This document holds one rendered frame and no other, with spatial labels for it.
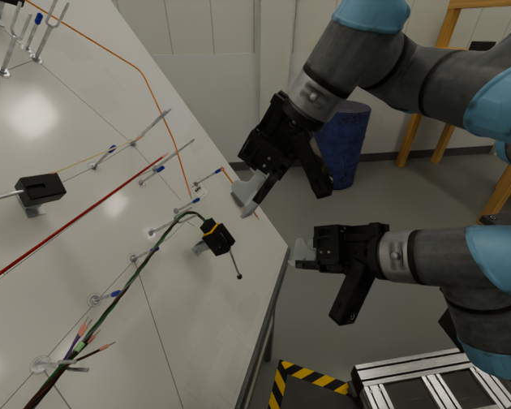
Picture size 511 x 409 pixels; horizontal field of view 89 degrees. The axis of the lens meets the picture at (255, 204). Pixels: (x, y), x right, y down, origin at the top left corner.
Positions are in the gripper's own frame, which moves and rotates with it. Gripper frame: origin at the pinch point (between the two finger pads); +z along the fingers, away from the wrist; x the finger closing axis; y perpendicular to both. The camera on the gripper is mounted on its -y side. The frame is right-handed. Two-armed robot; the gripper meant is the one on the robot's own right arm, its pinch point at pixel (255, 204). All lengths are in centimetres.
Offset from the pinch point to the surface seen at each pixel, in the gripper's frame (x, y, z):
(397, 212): -210, -122, 66
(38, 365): 33.6, 11.2, 17.2
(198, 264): 3.5, 2.6, 21.9
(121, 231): 12.3, 18.0, 14.8
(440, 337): -82, -139, 64
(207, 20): -220, 134, 27
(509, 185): -213, -166, -8
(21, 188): 22.3, 27.1, 3.7
